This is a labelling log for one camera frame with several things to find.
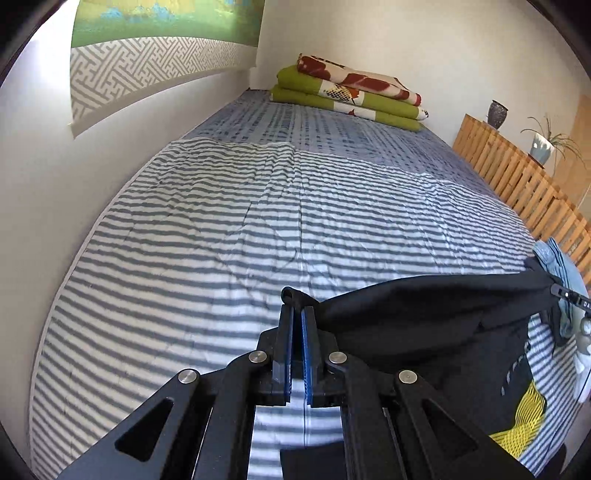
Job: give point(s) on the black garment with yellow print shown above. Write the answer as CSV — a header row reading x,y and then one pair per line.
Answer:
x,y
415,314

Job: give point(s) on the green folded blanket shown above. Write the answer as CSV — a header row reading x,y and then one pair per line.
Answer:
x,y
300,85

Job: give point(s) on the red cream folded blanket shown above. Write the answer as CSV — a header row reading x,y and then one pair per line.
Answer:
x,y
360,81

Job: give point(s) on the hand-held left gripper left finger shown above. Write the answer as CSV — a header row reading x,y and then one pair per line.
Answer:
x,y
288,350

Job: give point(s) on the blue patterned bed sheet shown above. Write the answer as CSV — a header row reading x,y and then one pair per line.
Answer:
x,y
346,134

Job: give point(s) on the light blue folded jeans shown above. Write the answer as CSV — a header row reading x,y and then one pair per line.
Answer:
x,y
570,272

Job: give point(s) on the wooden door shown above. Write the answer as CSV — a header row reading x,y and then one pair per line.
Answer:
x,y
577,152

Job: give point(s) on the wooden slatted bed rail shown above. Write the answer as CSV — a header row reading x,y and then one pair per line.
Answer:
x,y
508,170

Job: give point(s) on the potted plant in pale pot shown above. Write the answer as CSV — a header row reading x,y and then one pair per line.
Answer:
x,y
540,147

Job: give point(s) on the blue white striped quilt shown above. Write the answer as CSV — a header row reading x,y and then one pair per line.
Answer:
x,y
184,254

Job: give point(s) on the landscape wall tapestry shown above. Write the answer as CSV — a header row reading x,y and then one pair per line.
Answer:
x,y
138,60

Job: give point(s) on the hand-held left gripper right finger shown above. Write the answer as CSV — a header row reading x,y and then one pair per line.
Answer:
x,y
307,355

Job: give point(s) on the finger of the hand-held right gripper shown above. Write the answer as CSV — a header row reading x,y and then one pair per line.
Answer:
x,y
563,293

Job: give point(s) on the person's right hand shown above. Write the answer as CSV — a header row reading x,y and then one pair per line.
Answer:
x,y
585,344

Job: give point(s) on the dark ceramic vase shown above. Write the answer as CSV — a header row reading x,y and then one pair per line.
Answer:
x,y
497,115

